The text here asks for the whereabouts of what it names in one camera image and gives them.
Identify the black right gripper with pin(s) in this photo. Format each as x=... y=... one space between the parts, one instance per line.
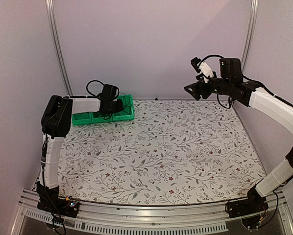
x=198 y=85

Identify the green bin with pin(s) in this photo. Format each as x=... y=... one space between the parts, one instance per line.
x=98 y=117
x=81 y=119
x=127 y=113

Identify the green bin middle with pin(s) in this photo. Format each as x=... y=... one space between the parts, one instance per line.
x=98 y=117

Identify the aluminium post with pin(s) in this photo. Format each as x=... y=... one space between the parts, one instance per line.
x=57 y=46
x=250 y=32

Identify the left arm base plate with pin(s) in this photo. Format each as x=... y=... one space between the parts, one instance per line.
x=68 y=206

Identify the aluminium back left post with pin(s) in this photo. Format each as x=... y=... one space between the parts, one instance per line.
x=57 y=46

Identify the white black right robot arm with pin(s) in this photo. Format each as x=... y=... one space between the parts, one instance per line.
x=256 y=96

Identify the floral patterned table mat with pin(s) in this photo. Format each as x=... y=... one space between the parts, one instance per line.
x=172 y=152

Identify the green bin right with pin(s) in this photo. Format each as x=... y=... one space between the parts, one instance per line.
x=127 y=113

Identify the aluminium back right post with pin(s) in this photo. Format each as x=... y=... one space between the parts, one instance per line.
x=250 y=32

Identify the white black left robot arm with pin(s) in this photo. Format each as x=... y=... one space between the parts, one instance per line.
x=56 y=124

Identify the aluminium front frame rail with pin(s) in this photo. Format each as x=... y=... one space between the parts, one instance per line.
x=201 y=219

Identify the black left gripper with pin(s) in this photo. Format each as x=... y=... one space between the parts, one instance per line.
x=120 y=107

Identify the green bin left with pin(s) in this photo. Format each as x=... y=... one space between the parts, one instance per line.
x=81 y=119

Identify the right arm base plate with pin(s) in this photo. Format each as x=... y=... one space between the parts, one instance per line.
x=251 y=216

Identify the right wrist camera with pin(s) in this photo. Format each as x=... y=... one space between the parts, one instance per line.
x=196 y=62

